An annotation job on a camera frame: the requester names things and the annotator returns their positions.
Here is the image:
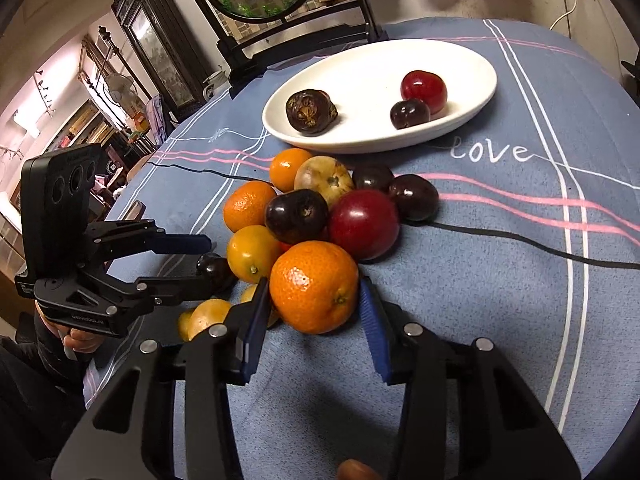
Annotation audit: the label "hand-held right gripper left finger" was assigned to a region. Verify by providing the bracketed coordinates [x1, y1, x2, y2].
[50, 276, 273, 480]

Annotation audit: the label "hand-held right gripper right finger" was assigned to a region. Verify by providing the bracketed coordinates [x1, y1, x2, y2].
[359, 276, 583, 480]

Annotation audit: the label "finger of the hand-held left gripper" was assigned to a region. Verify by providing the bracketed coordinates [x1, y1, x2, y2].
[82, 217, 215, 267]
[99, 262, 220, 310]

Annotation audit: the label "yellow orange tangerine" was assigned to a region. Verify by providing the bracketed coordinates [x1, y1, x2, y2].
[226, 224, 283, 285]

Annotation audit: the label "large orange tangerine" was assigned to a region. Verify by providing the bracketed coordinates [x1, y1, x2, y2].
[269, 240, 361, 336]

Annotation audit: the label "beige round fruit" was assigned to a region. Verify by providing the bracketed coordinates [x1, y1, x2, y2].
[293, 155, 356, 208]

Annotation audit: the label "white oval plate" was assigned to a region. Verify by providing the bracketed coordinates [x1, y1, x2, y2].
[261, 38, 498, 155]

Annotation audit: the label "person's left forearm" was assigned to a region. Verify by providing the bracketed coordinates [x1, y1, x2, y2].
[0, 305, 96, 411]

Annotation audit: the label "person's left hand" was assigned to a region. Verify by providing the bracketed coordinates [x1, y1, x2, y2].
[60, 327, 107, 363]

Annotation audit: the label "person's right hand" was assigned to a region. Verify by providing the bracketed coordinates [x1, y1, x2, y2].
[337, 459, 383, 480]

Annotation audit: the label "wooden shelf unit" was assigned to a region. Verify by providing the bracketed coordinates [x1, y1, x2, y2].
[45, 97, 161, 161]

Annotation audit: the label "ceiling track light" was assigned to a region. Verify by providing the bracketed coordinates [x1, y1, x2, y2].
[30, 72, 56, 121]

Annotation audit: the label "purple hanging clothing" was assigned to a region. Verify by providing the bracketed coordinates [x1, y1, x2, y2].
[145, 92, 173, 146]

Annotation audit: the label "white fan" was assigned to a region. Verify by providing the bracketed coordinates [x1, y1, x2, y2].
[105, 72, 138, 106]

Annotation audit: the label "white pitcher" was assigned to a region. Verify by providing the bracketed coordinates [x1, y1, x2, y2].
[202, 70, 231, 103]

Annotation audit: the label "black coat stand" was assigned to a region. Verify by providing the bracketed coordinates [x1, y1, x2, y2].
[95, 25, 131, 106]

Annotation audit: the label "wrinkled brown passion fruit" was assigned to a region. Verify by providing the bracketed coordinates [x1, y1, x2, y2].
[285, 89, 340, 136]

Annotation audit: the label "dark wooden cabinet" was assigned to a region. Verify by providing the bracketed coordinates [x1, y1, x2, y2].
[111, 0, 223, 121]

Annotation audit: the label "black cable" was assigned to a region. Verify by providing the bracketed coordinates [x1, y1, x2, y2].
[149, 160, 640, 268]

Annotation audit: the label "white wall cable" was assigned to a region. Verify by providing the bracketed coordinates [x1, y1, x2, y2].
[550, 0, 581, 31]

